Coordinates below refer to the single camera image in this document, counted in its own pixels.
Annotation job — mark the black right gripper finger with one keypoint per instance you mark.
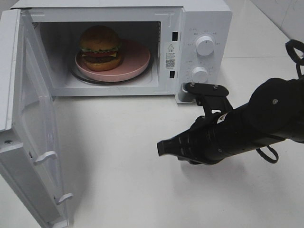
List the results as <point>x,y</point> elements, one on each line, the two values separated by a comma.
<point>181,145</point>

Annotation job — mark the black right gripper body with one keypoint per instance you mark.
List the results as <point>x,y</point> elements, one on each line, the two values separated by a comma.
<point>207,148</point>

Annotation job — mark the white timer knob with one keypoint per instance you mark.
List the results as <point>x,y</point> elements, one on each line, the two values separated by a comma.
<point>199,75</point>

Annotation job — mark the pink round plate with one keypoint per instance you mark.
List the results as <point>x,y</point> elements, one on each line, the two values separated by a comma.
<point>135,59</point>

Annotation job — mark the burger with lettuce and cheese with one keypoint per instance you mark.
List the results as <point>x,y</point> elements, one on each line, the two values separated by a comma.
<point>100,48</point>

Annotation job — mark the white microwave door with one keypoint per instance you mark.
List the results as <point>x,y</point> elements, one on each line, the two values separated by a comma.
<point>30,158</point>

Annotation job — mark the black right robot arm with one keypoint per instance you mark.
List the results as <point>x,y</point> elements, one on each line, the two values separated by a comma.
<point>274,113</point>

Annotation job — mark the upper white power knob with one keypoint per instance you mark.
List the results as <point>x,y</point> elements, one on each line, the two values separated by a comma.
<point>204,45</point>

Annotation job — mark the white microwave oven body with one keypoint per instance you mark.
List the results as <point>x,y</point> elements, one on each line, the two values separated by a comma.
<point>186,40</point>

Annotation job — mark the glass microwave turntable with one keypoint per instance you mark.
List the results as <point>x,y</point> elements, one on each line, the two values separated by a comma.
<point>144,79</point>

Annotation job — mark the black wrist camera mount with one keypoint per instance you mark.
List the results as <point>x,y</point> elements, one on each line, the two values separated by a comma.
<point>196,89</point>

